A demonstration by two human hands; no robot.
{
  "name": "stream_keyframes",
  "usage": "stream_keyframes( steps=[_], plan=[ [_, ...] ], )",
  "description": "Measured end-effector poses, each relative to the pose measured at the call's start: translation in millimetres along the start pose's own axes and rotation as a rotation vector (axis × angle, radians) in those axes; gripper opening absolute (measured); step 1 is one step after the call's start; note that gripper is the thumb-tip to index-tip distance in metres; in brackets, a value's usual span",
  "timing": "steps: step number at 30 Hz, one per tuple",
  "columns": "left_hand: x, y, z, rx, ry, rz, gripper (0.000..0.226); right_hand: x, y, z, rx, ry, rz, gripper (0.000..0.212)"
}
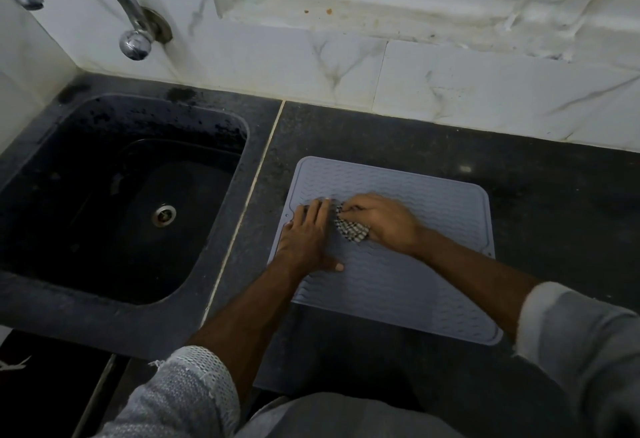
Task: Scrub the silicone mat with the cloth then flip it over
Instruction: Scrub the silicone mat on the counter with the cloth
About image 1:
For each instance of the grey shirt right sleeve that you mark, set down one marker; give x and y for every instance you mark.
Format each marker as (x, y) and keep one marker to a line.
(585, 352)

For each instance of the round metal sink drain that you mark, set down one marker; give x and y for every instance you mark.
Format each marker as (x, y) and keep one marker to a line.
(164, 215)

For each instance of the person's left hand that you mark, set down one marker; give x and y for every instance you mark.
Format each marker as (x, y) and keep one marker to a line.
(305, 242)

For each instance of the black kitchen sink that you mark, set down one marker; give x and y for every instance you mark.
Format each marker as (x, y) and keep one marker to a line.
(110, 202)

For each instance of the person's left forearm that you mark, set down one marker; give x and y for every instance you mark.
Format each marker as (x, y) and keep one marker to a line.
(250, 322)

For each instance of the grey shirt body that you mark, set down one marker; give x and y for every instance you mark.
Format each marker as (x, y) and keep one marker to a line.
(345, 417)

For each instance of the stained marble window sill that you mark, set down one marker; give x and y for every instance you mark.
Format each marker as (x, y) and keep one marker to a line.
(400, 20)

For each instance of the person's right forearm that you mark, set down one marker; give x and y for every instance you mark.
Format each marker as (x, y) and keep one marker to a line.
(475, 277)

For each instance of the grey ribbed silicone mat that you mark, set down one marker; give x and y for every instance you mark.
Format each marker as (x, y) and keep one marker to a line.
(410, 287)

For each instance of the white mesh left sleeve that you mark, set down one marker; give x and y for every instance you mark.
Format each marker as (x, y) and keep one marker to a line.
(175, 397)

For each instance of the black white checked cloth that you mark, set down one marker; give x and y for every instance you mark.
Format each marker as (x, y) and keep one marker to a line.
(352, 230)

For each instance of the person's right hand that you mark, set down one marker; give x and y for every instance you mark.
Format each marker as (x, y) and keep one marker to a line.
(390, 222)

